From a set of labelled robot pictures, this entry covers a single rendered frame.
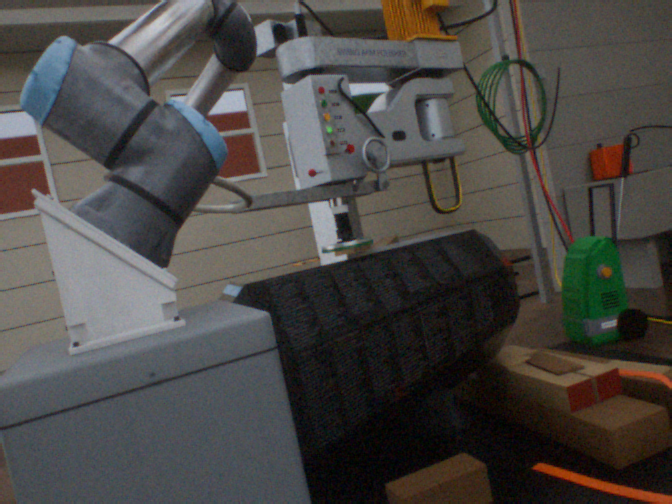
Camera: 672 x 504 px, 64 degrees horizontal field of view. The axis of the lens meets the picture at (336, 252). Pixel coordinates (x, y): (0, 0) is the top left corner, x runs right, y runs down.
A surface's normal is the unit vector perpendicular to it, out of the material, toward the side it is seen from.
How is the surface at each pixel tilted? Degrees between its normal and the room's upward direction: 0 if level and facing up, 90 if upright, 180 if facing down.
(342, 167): 90
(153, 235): 94
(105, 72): 65
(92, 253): 90
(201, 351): 90
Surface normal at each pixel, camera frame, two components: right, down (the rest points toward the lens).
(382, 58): 0.59, -0.08
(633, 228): -0.90, 0.21
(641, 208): 0.39, -0.04
